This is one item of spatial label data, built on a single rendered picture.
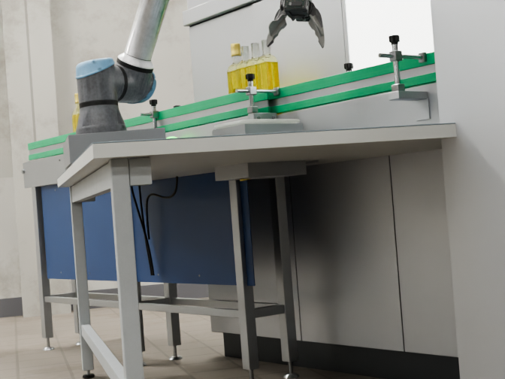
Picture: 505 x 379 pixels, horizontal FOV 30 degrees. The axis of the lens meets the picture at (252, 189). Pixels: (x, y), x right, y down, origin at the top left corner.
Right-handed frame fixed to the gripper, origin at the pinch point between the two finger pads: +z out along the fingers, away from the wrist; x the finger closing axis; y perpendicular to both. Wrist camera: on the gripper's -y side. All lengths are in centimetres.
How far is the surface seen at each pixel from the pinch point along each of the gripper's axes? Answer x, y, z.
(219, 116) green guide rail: -39, -62, 3
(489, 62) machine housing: 51, 19, 9
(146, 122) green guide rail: -77, -91, -1
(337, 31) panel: 0, -56, -25
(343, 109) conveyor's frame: 7.6, -35.9, 6.2
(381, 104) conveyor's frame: 20.2, -26.1, 7.1
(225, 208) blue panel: -35, -69, 33
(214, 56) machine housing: -57, -104, -32
